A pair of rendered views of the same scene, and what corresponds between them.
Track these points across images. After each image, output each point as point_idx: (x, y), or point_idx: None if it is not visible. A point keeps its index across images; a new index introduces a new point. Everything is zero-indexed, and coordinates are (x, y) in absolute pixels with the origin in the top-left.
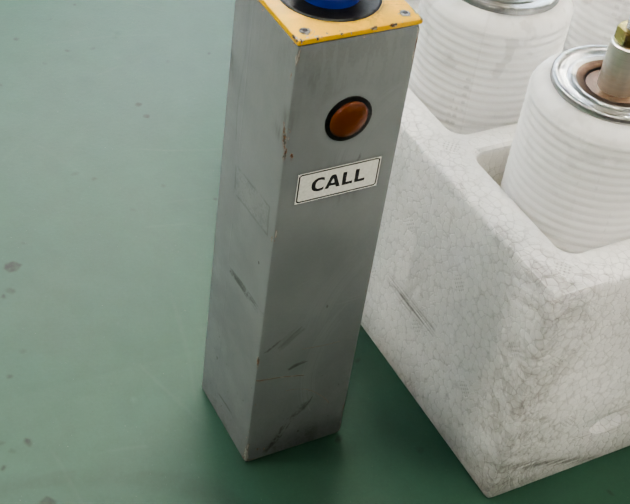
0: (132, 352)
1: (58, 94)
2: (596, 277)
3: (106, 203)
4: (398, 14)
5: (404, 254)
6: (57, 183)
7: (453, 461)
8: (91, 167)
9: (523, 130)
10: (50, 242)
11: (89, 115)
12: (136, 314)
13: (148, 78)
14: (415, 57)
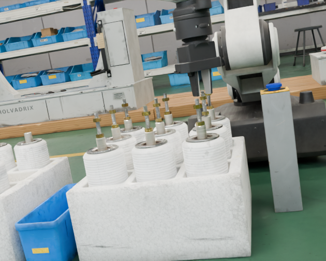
0: (317, 217)
1: None
2: (232, 137)
3: (309, 246)
4: (264, 89)
5: (247, 177)
6: (324, 253)
7: (252, 199)
8: (309, 256)
9: (229, 130)
10: None
11: None
12: (312, 222)
13: None
14: (228, 148)
